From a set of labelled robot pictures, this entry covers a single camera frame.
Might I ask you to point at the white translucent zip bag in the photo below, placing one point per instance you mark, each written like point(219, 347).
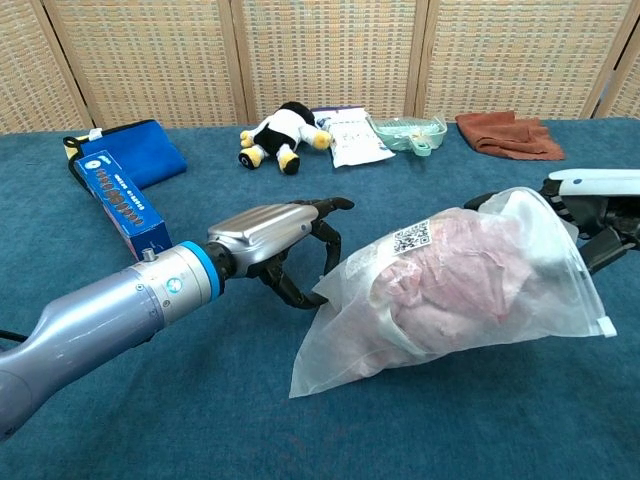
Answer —
point(350, 350)

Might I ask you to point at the black white plush toy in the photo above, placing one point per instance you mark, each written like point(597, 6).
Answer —
point(280, 132)

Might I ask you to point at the folded blue cloth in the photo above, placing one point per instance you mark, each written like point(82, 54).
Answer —
point(140, 150)

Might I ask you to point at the long blue printed box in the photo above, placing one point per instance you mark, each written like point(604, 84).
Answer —
point(120, 200)

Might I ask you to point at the mint green dustpan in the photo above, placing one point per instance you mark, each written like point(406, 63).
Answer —
point(400, 132)

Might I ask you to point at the rust brown cloth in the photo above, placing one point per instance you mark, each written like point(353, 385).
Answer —
point(505, 135)

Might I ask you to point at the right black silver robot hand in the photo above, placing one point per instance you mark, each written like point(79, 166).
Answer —
point(605, 210)

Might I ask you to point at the woven bamboo folding screen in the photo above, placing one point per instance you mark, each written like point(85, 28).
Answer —
point(325, 50)

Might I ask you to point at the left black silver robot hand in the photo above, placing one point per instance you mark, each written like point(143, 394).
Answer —
point(265, 225)

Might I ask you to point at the white snack packet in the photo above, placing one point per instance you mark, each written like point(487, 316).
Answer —
point(355, 140)

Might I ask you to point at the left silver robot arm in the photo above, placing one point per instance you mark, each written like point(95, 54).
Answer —
point(100, 315)

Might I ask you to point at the pink garment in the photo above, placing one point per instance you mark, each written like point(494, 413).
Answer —
point(450, 280)

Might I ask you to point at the blue carpet table cover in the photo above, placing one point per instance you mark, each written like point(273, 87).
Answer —
point(200, 400)

